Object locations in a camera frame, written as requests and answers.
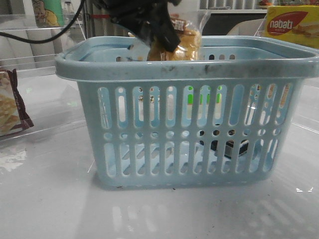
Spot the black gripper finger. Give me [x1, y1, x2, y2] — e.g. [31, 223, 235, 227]
[139, 4, 180, 52]

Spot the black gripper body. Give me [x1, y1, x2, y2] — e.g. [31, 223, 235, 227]
[93, 0, 180, 38]

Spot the bagged yellow bread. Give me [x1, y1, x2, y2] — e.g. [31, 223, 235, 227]
[147, 10, 210, 61]

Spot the black tissue pack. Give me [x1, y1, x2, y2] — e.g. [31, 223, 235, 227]
[210, 129, 249, 159]

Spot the light blue plastic basket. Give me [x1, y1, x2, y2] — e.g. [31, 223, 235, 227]
[54, 35, 319, 191]

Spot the red stanchion barrier belt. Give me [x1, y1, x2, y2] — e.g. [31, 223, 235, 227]
[90, 14, 110, 19]

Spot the green red puzzle cube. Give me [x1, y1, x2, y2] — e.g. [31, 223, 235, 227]
[187, 85, 223, 105]

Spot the green cartoon snack bag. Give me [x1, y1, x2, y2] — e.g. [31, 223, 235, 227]
[32, 0, 65, 27]

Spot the fruit plate on counter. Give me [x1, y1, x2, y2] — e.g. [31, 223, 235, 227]
[258, 0, 273, 6]

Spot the corn print snack box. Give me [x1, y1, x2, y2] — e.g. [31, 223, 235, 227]
[249, 84, 292, 112]

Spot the clear acrylic left display shelf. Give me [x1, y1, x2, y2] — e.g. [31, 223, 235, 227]
[0, 12, 79, 139]

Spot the yellow nabati wafer box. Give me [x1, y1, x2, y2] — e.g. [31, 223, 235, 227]
[263, 5, 319, 49]

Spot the brown cracker snack bag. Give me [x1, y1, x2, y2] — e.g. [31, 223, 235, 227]
[0, 69, 34, 137]

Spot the black cable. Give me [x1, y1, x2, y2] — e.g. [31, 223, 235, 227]
[0, 0, 87, 44]

